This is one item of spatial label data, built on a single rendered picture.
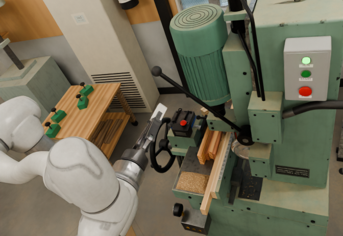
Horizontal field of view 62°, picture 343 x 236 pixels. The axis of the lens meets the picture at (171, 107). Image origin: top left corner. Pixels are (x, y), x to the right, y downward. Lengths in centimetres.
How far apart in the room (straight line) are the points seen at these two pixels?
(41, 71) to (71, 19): 79
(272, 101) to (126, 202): 49
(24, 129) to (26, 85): 192
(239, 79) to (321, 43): 29
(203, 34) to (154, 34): 186
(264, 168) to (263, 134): 17
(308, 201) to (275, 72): 58
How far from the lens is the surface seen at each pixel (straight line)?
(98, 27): 252
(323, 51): 73
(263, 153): 102
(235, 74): 93
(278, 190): 126
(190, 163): 126
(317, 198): 126
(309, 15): 78
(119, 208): 70
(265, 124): 88
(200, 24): 87
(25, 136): 114
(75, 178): 57
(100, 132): 279
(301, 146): 108
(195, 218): 145
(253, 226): 145
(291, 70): 76
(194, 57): 90
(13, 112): 113
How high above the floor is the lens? 189
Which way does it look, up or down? 40 degrees down
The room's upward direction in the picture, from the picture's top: 22 degrees counter-clockwise
